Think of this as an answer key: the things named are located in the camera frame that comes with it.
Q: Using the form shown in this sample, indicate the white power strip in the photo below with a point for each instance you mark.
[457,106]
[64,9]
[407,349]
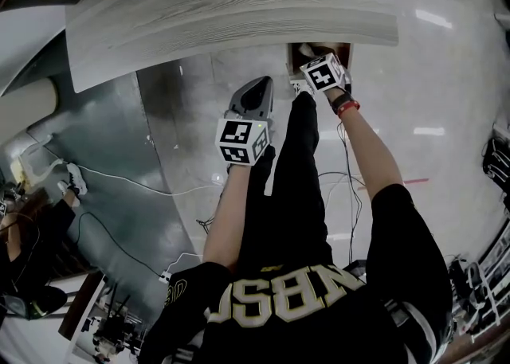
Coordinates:
[165,276]

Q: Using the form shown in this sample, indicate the person's right forearm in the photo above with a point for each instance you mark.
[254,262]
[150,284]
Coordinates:
[370,155]

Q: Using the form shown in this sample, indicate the person's black trousers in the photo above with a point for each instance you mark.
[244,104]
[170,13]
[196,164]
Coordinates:
[291,195]

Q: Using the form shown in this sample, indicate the red wristband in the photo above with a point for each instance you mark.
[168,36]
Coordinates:
[350,107]

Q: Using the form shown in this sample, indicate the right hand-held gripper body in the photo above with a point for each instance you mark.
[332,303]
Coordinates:
[324,73]

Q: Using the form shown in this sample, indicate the person's left forearm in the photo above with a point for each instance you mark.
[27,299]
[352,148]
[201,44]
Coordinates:
[227,219]

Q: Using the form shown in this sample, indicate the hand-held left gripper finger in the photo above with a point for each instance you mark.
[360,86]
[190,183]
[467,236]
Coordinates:
[266,105]
[241,101]

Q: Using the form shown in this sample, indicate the black bag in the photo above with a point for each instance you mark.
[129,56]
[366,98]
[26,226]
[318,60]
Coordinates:
[497,161]

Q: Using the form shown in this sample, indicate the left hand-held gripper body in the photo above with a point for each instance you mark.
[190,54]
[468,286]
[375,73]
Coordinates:
[239,139]

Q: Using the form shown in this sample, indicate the beige cylinder column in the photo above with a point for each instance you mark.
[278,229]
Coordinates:
[28,109]

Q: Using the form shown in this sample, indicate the person's black lettered jersey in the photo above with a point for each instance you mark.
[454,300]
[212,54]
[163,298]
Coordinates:
[299,322]

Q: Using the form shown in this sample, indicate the white plastic stool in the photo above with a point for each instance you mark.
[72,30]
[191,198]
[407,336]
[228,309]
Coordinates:
[38,163]

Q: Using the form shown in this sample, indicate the small wooden box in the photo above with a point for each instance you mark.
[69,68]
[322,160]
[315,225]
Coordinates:
[293,61]

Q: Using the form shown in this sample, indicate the white metal rack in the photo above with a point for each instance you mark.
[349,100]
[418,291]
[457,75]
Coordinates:
[486,286]

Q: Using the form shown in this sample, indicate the person's white shoe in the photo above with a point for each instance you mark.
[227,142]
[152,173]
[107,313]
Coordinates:
[303,87]

